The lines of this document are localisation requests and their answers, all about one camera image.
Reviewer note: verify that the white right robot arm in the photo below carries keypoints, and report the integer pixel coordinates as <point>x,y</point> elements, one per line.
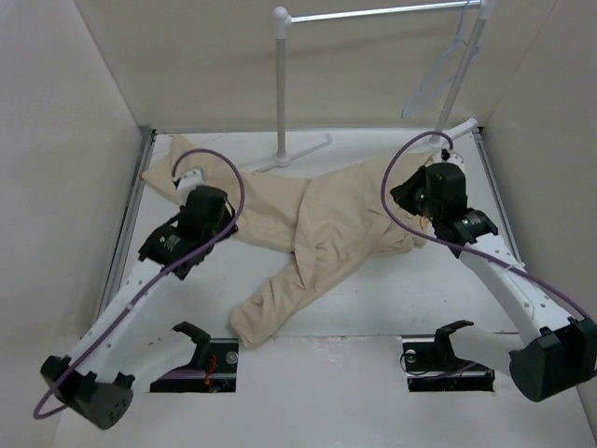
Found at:
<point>556,351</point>

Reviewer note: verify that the light blue wire hanger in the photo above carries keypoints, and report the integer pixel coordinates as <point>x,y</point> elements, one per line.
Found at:
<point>432,86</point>

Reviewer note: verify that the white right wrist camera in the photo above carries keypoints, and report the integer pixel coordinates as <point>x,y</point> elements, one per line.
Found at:
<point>451,156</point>

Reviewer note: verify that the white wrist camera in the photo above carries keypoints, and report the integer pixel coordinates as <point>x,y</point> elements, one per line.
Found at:
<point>451,156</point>
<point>189,180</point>

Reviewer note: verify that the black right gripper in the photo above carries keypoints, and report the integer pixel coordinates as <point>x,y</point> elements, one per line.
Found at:
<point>403,193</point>

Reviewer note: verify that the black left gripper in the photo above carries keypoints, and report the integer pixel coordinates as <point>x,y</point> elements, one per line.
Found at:
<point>227,219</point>

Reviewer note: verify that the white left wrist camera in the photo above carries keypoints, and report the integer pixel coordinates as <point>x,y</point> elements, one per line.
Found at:
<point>189,180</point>

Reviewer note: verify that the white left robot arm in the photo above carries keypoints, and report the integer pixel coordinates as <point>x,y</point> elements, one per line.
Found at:
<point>113,361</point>

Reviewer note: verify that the beige trousers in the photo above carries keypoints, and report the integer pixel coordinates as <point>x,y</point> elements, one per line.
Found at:
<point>330,224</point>

